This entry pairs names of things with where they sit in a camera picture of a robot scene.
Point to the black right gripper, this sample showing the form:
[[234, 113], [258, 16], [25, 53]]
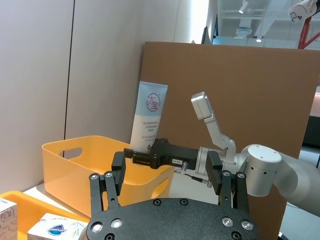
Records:
[[180, 156]]

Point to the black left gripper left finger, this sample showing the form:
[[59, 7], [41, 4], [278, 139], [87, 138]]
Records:
[[118, 172]]

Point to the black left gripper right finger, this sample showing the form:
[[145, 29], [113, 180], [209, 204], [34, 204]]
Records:
[[213, 172]]

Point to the white and blue cosmetic tube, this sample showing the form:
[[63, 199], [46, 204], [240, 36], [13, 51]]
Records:
[[150, 117]]

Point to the white box with blue logo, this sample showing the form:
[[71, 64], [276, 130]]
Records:
[[55, 228]]

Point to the brown cardboard panel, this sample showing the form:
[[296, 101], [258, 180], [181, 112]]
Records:
[[237, 82]]

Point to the white box with line drawing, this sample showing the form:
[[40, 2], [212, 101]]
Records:
[[7, 220]]

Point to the white camera on red stand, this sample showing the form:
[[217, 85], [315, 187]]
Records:
[[303, 11]]

